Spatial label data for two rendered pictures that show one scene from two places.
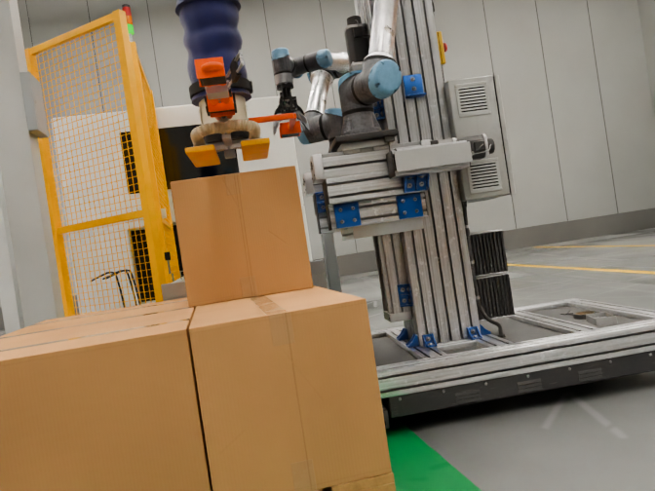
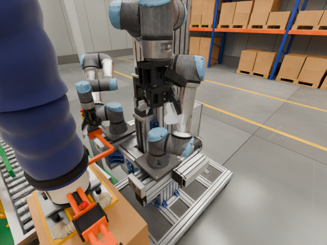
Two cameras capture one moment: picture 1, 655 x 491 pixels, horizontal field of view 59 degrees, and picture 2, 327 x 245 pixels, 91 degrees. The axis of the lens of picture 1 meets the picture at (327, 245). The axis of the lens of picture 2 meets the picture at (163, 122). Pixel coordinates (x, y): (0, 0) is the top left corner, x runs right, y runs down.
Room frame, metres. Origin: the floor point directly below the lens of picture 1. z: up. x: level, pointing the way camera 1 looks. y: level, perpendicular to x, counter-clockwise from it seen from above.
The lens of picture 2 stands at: (1.51, 0.26, 1.80)
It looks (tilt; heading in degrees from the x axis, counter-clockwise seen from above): 32 degrees down; 322
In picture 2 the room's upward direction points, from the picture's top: straight up
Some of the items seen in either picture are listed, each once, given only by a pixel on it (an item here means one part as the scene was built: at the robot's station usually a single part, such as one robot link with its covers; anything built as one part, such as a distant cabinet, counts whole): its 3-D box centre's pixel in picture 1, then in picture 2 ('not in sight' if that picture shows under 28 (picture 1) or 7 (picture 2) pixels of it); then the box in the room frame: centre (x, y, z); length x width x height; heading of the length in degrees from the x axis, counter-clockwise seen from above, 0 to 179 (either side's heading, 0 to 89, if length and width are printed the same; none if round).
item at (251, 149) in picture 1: (254, 146); (92, 183); (2.18, 0.21, 1.08); 0.34 x 0.10 x 0.05; 7
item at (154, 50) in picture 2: not in sight; (158, 49); (1.86, 0.01, 1.74); 0.08 x 0.08 x 0.05
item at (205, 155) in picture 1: (203, 152); (52, 208); (2.15, 0.40, 1.08); 0.34 x 0.10 x 0.05; 7
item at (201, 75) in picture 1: (211, 72); not in sight; (1.57, 0.24, 1.18); 0.08 x 0.07 x 0.05; 7
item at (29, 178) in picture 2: (221, 91); (59, 162); (2.16, 0.30, 1.30); 0.23 x 0.23 x 0.04
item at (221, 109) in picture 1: (220, 104); (91, 221); (1.92, 0.28, 1.18); 0.10 x 0.08 x 0.06; 97
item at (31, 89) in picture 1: (34, 105); not in sight; (3.07, 1.41, 1.62); 0.20 x 0.05 x 0.30; 11
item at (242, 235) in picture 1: (244, 238); (91, 229); (2.16, 0.30, 0.74); 0.60 x 0.40 x 0.40; 7
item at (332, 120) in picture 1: (337, 123); (114, 112); (2.63, -0.13, 1.20); 0.13 x 0.12 x 0.14; 67
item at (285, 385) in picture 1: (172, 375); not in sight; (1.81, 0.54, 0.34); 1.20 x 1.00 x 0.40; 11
